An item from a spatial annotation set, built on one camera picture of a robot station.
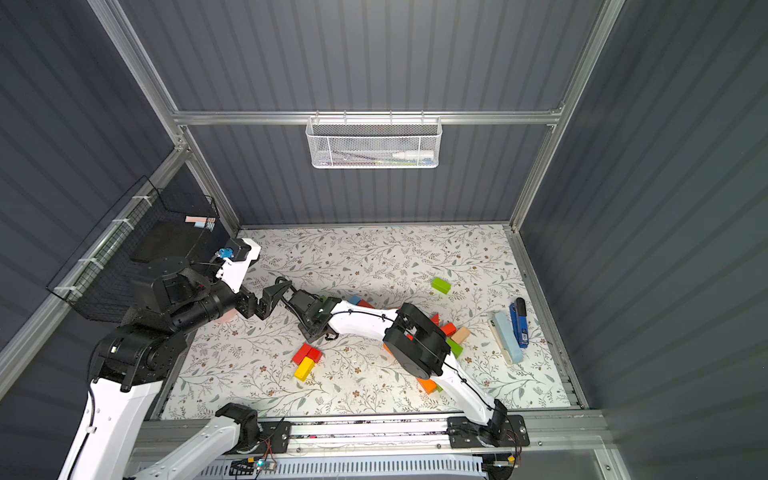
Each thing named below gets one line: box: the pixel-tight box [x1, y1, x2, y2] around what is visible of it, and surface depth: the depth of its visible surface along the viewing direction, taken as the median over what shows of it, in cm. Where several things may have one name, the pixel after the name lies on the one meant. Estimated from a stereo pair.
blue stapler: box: [509, 297, 529, 348], surface depth 92 cm
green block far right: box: [432, 277, 451, 294], surface depth 104 cm
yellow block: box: [294, 356, 315, 382], surface depth 84 cm
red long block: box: [292, 343, 312, 365], surface depth 88 cm
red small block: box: [307, 348, 323, 363], surface depth 88 cm
